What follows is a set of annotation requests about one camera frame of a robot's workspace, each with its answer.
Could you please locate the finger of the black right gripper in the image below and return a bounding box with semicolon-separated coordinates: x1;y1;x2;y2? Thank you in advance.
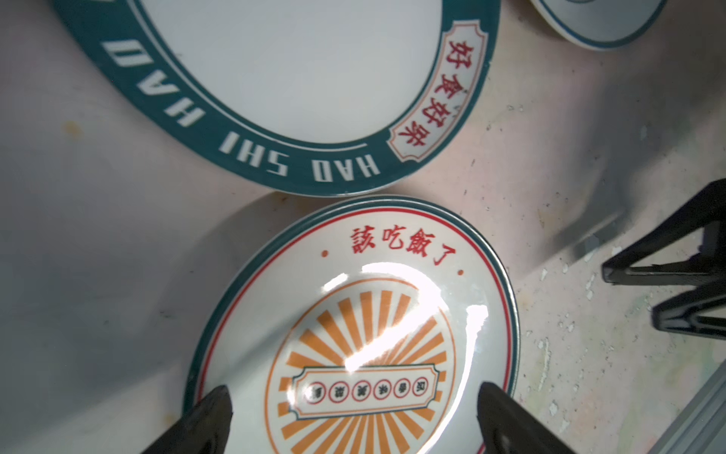
652;280;725;341
601;179;725;286

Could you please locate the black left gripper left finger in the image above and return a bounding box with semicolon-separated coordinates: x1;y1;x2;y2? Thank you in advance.
143;385;234;454

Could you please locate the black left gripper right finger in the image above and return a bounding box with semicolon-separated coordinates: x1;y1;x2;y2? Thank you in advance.
478;382;574;454

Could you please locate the orange sunburst plate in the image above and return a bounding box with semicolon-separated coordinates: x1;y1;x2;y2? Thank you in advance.
183;196;521;453

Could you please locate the green rim plate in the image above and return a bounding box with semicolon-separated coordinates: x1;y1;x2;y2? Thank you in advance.
54;1;501;197

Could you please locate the floral table mat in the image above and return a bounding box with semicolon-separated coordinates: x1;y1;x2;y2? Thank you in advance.
1;1;725;453

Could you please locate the white plate grey emblem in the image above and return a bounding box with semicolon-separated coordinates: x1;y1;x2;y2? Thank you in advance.
531;0;667;51

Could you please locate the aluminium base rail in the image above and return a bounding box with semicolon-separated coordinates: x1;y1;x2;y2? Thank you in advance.
650;362;726;454

